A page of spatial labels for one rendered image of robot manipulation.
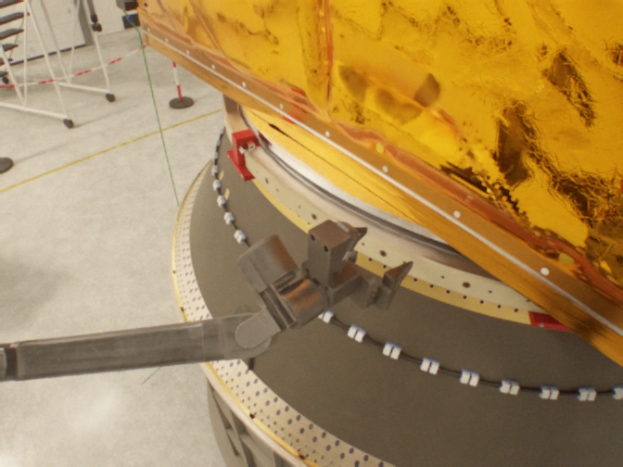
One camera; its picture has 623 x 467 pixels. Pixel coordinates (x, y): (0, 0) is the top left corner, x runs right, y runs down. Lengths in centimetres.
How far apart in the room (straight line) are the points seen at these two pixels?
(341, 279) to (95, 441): 217
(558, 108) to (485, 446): 72
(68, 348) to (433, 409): 69
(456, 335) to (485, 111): 46
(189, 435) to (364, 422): 155
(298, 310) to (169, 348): 18
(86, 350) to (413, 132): 55
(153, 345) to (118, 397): 205
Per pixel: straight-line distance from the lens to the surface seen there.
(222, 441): 234
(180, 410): 248
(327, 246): 49
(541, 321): 78
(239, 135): 97
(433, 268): 72
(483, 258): 68
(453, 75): 55
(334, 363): 93
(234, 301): 111
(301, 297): 53
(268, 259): 54
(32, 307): 329
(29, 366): 67
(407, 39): 59
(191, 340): 56
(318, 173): 82
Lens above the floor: 221
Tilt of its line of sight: 43 degrees down
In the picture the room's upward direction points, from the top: 2 degrees clockwise
